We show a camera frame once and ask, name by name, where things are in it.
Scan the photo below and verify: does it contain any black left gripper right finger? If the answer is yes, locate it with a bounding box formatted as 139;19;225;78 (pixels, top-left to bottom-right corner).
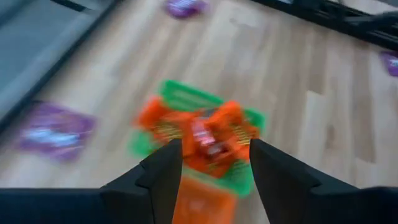
249;139;398;224

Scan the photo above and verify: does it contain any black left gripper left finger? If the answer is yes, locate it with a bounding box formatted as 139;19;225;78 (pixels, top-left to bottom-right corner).
101;139;183;224

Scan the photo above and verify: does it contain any orange Reese's candy pack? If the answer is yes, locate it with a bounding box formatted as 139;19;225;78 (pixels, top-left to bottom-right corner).
217;100;259;147
182;118;251;179
133;95;180;139

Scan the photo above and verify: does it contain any purple Skittles candy pack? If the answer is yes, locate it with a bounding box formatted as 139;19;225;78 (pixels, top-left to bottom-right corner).
17;101;97;164
164;0;208;19
379;51;398;78

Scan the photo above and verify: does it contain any green plastic basket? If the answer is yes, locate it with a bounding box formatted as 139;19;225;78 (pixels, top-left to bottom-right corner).
127;79;267;198

